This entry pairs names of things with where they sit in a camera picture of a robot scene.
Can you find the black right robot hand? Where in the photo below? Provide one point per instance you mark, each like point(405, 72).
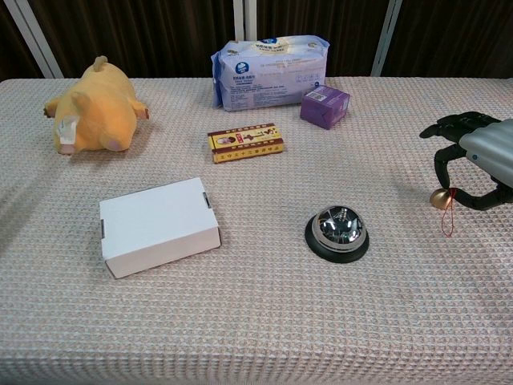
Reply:
point(487, 148)

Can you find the chrome call bell black base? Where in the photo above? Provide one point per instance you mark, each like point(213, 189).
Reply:
point(336, 234)

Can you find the small purple box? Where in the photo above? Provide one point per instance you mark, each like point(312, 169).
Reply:
point(322, 106)

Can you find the pale blue wet wipes pack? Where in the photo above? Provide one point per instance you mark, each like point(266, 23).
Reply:
point(268, 76)

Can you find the yellow red seasoning box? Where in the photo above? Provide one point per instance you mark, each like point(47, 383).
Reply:
point(246, 142)

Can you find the beige waffle weave tablecloth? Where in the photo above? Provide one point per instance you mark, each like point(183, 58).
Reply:
point(256, 313)

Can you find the white cardboard box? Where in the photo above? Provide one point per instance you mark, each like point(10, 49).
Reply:
point(158, 226)

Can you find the dark brown curtain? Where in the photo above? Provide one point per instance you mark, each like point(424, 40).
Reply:
point(152, 36)

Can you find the yellow plush pig toy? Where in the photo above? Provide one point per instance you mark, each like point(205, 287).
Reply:
point(100, 116)

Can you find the white slanted frame post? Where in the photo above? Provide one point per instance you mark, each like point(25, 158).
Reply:
point(36, 40)
point(386, 36)

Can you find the white upright frame post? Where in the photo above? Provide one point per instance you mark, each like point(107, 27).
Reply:
point(245, 20)

